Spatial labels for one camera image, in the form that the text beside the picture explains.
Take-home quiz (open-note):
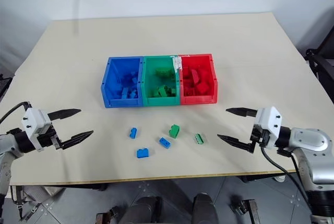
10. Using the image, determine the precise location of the blue plastic storage bin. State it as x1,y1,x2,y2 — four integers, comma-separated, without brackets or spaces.
101,56,145,109

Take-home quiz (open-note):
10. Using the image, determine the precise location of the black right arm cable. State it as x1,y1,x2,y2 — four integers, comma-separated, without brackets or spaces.
260,146,315,210

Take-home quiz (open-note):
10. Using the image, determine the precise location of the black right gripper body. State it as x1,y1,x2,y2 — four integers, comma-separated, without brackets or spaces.
249,126,271,148

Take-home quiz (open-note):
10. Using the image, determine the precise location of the white tape strip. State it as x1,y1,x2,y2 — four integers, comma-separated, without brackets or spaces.
170,55,184,74

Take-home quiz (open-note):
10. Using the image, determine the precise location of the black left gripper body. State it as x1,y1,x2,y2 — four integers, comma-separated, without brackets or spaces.
38,122,63,150

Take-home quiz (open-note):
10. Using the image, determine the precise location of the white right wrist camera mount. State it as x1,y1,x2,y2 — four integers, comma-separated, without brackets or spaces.
251,105,283,149

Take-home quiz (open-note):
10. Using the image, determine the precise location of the red toy brick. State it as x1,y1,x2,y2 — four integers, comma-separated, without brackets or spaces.
195,82,210,95
191,68,202,83

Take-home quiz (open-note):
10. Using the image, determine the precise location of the black equipment frame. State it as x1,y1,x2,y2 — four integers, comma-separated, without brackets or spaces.
304,6,334,95

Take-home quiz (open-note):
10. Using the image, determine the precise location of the red plastic storage bin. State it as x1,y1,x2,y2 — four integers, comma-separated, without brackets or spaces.
178,53,219,105

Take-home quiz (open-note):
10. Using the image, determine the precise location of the green plastic storage bin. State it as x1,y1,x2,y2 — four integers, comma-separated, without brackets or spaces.
140,55,182,107

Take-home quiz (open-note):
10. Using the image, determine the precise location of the green toy brick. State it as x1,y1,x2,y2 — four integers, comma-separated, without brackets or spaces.
193,133,206,145
168,124,181,139
157,85,171,98

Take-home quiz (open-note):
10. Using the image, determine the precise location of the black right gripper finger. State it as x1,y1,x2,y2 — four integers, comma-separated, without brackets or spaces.
225,107,258,118
217,134,256,155

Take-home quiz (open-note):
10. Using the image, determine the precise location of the dark rounded shape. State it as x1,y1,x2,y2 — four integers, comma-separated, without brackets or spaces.
122,195,163,224
192,193,220,224

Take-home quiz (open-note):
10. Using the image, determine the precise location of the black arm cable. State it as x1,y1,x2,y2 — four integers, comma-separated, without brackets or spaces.
0,101,31,125
260,146,315,210

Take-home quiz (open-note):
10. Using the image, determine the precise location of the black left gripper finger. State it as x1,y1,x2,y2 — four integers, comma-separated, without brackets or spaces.
47,108,82,121
55,130,94,151

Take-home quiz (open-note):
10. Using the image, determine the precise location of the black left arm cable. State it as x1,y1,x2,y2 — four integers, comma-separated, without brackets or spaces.
0,101,31,125

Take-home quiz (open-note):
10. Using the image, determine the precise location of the black strap with buckle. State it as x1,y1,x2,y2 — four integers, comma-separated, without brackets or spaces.
9,185,40,221

